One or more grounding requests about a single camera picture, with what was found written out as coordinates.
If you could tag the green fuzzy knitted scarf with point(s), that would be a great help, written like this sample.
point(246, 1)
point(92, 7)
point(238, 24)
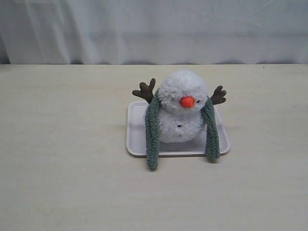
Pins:
point(152, 133)

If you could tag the white plastic tray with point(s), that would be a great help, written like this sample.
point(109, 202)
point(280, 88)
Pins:
point(136, 138)

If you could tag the white plush snowman toy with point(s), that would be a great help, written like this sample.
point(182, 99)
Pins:
point(181, 108)

